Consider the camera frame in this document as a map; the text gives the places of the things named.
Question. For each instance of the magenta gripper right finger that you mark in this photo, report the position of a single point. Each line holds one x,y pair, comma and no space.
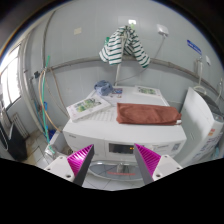
152,165

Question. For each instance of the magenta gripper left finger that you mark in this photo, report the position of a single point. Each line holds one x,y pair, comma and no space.
73,167

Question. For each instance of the brown folded towel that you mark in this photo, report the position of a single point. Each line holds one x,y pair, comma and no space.
143,114

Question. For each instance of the white front-load washing machine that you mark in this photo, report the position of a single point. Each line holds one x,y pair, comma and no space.
114,143

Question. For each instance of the black bin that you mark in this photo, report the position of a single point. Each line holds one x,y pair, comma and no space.
16,144

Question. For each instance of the large white picture booklet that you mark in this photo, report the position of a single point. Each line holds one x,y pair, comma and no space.
86,107

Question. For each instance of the white top-load washing machine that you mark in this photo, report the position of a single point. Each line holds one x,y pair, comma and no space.
202,122

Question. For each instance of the small picture leaflet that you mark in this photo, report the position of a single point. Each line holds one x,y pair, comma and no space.
147,91

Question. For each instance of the magazine under blue cloth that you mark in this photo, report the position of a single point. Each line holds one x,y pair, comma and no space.
115,94

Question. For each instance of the blue crumpled cloth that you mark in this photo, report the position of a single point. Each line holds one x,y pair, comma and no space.
103,88

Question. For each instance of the green white striped shirt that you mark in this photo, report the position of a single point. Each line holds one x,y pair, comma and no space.
124,41

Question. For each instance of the grey horizontal wall pipe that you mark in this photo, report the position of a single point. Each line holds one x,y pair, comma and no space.
154,61

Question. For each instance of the window with white frame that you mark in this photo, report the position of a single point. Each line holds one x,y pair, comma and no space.
9,77

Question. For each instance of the blue wall sign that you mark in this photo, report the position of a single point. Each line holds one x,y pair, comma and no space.
194,47

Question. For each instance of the white wall socket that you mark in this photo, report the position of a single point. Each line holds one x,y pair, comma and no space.
162,30

